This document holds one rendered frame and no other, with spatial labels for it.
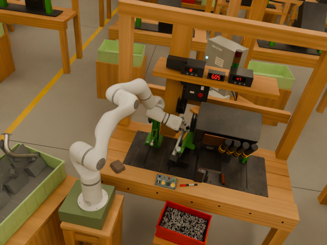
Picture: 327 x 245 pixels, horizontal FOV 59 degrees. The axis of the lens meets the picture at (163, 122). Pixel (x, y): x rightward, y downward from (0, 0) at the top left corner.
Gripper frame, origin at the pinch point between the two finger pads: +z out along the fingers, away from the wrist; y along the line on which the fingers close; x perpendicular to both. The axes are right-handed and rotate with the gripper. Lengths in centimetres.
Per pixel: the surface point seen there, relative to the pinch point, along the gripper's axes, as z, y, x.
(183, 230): 21, -64, -25
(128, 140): -36, -25, 36
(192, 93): -6.5, 24.9, -4.1
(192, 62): -16.1, 43.4, -11.4
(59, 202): -61, -84, 0
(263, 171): 71, -5, 10
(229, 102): 26.6, 35.1, 13.5
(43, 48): -266, 76, 356
